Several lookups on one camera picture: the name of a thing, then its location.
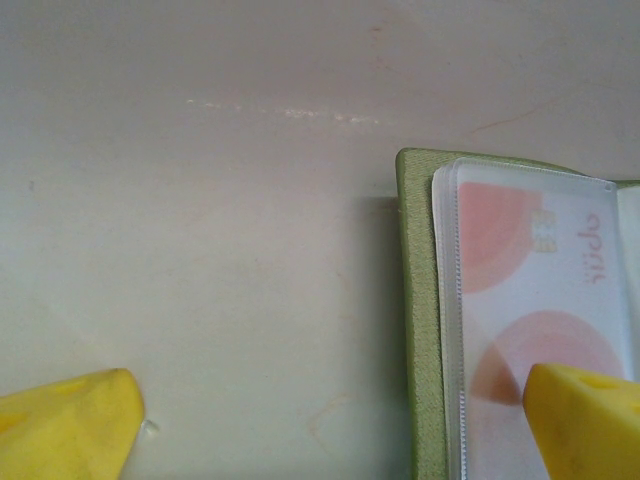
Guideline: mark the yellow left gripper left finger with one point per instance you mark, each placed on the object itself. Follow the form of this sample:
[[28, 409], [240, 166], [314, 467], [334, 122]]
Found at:
[[65, 430]]

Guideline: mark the green card holder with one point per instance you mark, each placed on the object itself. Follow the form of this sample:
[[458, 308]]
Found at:
[[420, 300]]

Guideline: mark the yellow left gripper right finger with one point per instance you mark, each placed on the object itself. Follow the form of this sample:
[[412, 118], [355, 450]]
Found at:
[[590, 430]]

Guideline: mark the red white april card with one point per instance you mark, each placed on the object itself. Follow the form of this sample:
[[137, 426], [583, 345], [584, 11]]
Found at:
[[500, 240]]

